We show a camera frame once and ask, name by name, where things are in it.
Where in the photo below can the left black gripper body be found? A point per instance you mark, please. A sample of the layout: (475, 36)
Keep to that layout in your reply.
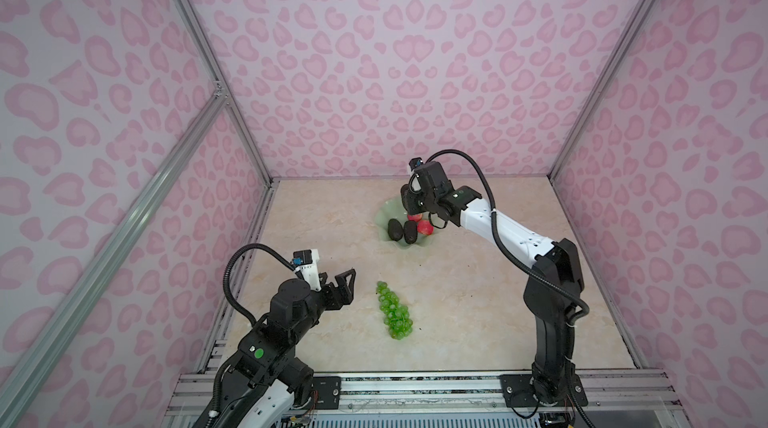
(317, 302)

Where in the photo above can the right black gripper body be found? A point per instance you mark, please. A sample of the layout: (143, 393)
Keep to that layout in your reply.
(420, 202)

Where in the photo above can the dark avocado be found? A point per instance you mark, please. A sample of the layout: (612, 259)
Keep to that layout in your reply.
(410, 232)
(395, 230)

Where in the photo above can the green fake grape bunch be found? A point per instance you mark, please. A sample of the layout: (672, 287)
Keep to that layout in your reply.
(396, 315)

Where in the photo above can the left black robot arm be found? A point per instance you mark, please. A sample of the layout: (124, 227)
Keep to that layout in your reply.
(264, 378)

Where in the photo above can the light green wavy fruit bowl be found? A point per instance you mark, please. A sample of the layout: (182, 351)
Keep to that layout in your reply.
(393, 209)

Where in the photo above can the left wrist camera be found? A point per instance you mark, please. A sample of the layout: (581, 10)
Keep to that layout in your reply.
(305, 266)

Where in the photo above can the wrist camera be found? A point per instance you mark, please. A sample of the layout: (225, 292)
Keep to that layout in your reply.
(305, 266)
(415, 163)

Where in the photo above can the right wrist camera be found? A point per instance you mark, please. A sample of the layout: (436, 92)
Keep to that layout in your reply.
(415, 163)

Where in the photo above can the aluminium frame diagonal bar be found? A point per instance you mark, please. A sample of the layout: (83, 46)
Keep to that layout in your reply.
(38, 362)

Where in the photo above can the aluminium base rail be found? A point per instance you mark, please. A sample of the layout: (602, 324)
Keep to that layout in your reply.
(602, 398)

